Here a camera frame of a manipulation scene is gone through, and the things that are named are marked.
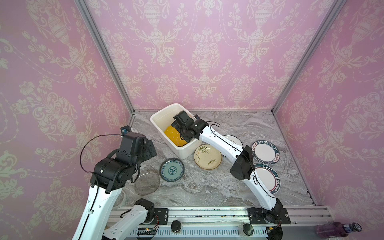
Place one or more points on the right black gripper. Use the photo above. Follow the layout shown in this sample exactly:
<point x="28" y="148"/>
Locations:
<point x="182" y="129"/>

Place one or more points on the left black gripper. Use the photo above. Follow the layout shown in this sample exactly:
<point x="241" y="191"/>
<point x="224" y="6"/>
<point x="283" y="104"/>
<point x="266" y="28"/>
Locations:
<point x="148" y="153"/>

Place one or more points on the yellow white-dotted scalloped plate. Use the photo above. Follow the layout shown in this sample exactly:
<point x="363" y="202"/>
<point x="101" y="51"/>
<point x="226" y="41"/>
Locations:
<point x="175" y="137"/>

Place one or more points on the white plate green lettered rim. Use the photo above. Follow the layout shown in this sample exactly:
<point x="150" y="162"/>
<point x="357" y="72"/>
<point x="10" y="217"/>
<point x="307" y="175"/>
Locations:
<point x="265" y="152"/>

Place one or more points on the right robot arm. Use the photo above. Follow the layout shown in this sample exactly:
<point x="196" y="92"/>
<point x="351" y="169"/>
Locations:
<point x="241" y="158"/>

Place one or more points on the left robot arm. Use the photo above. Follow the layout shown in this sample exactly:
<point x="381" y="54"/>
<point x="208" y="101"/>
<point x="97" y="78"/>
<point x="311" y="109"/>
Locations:
<point x="109" y="177"/>

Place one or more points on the white plastic bin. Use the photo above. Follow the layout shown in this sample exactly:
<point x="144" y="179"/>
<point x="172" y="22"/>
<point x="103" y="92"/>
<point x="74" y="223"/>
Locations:
<point x="163" y="119"/>

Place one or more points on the cream plate with green leaves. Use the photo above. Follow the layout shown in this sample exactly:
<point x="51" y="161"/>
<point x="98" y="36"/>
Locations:
<point x="207" y="157"/>

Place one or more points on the clear glass plate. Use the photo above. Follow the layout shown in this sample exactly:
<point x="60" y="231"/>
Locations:
<point x="147" y="183"/>

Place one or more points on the teal patterned small plate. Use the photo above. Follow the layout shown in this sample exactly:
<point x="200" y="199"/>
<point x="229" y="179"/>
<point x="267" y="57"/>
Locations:
<point x="172" y="170"/>

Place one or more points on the white plate with clover emblem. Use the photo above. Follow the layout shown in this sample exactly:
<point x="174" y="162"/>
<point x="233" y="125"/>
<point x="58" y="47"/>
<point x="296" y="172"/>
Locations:
<point x="234" y="140"/>

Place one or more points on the tape roll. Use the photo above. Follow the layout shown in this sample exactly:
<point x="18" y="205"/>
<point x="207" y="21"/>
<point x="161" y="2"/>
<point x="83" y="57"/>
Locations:
<point x="120" y="200"/>

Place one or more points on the left black knob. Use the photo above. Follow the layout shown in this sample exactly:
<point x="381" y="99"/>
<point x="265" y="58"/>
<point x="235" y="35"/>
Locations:
<point x="176" y="227"/>

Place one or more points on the black knob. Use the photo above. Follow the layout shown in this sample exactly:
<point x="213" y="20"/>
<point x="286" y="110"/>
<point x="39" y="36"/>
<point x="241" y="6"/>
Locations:
<point x="247" y="230"/>
<point x="176" y="227"/>

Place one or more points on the white plate red-green rim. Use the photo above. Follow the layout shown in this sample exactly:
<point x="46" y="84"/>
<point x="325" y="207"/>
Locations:
<point x="269" y="177"/>

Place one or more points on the right black knob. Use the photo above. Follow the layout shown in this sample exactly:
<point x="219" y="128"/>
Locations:
<point x="247" y="230"/>

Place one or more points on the purple plastic bottle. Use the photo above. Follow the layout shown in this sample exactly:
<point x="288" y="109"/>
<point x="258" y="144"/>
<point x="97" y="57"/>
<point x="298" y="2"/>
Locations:
<point x="337" y="230"/>

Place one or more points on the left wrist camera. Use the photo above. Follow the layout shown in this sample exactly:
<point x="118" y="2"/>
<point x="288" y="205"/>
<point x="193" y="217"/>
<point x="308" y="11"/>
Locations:
<point x="125" y="130"/>

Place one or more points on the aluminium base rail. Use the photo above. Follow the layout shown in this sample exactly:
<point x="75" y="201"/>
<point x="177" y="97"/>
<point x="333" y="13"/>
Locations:
<point x="222" y="222"/>

